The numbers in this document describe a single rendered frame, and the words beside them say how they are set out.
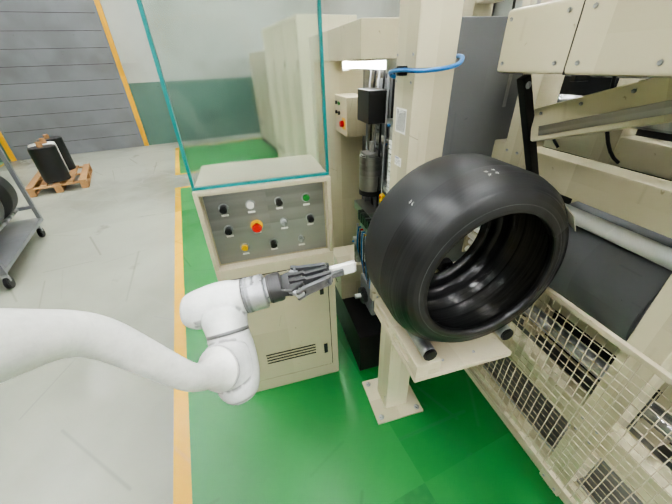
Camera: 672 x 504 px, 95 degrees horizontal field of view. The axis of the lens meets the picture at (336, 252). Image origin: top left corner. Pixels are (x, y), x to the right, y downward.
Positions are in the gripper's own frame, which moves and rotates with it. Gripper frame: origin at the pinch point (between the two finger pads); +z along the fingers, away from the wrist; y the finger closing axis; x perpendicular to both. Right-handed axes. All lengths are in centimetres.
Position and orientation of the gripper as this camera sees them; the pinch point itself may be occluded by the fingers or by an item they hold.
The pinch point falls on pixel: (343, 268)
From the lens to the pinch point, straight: 81.9
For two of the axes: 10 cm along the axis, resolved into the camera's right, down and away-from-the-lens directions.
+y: -2.5, -5.0, 8.3
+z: 9.6, -2.6, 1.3
